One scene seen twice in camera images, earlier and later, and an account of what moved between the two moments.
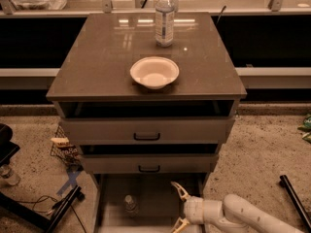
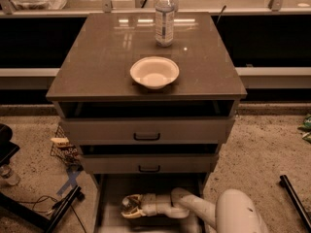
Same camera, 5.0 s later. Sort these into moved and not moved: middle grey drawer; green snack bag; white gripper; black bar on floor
Moved: white gripper
Not moved: black bar on floor; green snack bag; middle grey drawer
